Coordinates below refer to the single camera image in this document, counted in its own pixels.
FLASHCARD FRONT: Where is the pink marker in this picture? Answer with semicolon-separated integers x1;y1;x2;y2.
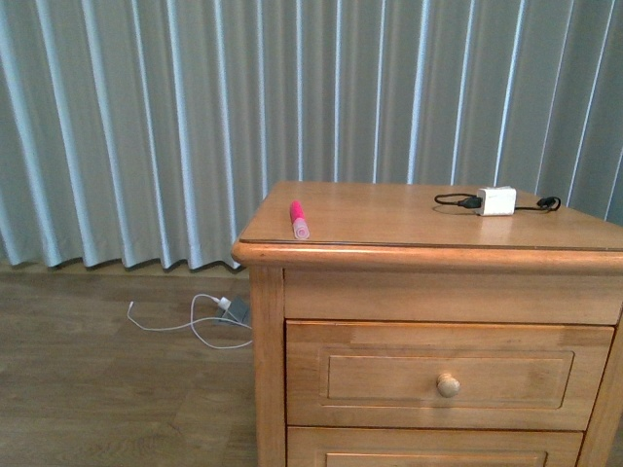
290;200;310;240

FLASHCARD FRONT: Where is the wooden drawer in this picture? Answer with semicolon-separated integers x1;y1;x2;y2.
286;321;613;431
287;427;582;466

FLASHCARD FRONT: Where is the round wooden drawer knob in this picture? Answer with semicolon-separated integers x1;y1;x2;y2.
436;373;461;399

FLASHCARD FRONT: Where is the grey open floor socket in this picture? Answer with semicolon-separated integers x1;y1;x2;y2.
215;297;251;328

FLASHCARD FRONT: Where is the wooden nightstand cabinet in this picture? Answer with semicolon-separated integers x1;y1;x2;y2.
233;182;622;466

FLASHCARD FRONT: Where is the white charger block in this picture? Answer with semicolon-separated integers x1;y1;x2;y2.
475;186;517;216

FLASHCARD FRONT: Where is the pale grey pleated curtain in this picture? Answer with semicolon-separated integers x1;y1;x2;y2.
1;1;622;268

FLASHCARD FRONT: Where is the white charging cable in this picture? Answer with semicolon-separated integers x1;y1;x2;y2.
127;293;254;350

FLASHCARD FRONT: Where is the white wall plug adapter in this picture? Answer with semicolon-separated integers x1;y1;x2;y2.
217;297;232;311

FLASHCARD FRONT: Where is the black short cable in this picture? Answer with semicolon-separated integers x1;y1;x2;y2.
433;193;563;214

